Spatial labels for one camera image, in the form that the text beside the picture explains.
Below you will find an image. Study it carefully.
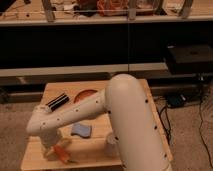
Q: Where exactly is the black rectangular box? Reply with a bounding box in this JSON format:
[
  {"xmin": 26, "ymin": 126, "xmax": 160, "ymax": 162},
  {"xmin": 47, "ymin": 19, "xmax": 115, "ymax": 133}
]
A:
[{"xmin": 45, "ymin": 93, "xmax": 69, "ymax": 111}]

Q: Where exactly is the long wooden shelf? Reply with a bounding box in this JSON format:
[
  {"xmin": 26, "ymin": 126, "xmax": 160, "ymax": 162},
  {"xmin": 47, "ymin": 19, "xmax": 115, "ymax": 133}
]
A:
[{"xmin": 0, "ymin": 0, "xmax": 213, "ymax": 27}]

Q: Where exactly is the black box on floor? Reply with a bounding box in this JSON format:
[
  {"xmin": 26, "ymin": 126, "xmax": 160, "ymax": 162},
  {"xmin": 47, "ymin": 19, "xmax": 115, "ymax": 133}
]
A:
[{"xmin": 166, "ymin": 44, "xmax": 213, "ymax": 74}]

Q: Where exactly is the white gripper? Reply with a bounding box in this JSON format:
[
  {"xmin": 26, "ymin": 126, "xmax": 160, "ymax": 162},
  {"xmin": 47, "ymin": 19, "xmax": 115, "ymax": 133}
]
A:
[{"xmin": 40, "ymin": 130, "xmax": 72, "ymax": 159}]

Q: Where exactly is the orange ceramic bowl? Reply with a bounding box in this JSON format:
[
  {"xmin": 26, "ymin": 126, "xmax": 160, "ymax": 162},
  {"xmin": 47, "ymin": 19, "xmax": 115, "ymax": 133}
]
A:
[{"xmin": 74, "ymin": 89, "xmax": 97, "ymax": 103}]

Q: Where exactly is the wooden table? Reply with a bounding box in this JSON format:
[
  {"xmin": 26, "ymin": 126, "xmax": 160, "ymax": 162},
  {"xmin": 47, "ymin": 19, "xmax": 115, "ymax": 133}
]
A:
[{"xmin": 20, "ymin": 79, "xmax": 174, "ymax": 171}]

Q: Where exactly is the black cable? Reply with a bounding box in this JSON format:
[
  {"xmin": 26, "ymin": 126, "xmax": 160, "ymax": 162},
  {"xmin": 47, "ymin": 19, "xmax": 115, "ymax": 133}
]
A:
[{"xmin": 198, "ymin": 96, "xmax": 213, "ymax": 159}]

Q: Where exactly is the black power adapter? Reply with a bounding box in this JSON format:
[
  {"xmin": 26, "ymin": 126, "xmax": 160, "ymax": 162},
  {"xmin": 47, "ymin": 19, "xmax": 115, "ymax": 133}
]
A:
[{"xmin": 166, "ymin": 94, "xmax": 186, "ymax": 108}]

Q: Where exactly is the blue sponge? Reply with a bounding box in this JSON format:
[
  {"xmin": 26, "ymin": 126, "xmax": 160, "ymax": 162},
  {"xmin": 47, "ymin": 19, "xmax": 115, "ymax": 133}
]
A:
[{"xmin": 71, "ymin": 123, "xmax": 92, "ymax": 138}]

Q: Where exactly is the white paper cup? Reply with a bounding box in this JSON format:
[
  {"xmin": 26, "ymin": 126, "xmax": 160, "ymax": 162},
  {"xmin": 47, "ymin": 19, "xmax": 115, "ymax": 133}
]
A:
[{"xmin": 104, "ymin": 133, "xmax": 118, "ymax": 157}]

